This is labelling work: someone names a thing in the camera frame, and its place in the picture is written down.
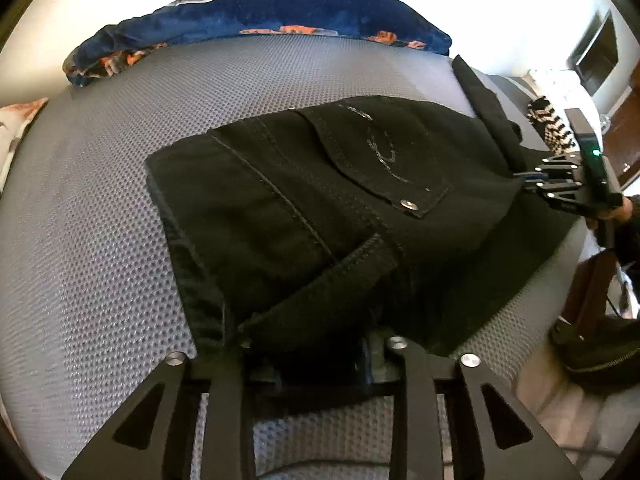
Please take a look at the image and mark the black denim pants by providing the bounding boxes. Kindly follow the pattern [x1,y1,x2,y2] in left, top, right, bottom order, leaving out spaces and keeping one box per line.
[145,58,574,406]

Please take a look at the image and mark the person's right hand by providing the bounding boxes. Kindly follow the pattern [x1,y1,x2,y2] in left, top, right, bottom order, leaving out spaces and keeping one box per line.
[586,195,639,230]

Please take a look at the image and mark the black white striped cloth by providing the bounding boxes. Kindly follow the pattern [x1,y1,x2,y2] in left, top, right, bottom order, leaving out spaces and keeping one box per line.
[526,96,577,155]

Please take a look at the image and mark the grey textured mattress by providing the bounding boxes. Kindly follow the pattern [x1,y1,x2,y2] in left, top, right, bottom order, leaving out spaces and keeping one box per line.
[0,32,606,480]

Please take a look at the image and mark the black bag on floor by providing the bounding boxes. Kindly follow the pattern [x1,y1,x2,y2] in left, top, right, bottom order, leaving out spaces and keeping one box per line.
[549,316,639,394]

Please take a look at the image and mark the white floral pillow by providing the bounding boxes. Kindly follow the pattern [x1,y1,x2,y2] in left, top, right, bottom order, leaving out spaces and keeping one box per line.
[0,98,49,191]

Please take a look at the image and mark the blue floral blanket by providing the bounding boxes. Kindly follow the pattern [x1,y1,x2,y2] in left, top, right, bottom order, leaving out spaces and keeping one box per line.
[63,0,452,87]

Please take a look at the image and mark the dark wall television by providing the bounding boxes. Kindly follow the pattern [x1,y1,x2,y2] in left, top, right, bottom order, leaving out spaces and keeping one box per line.
[567,12,618,96]

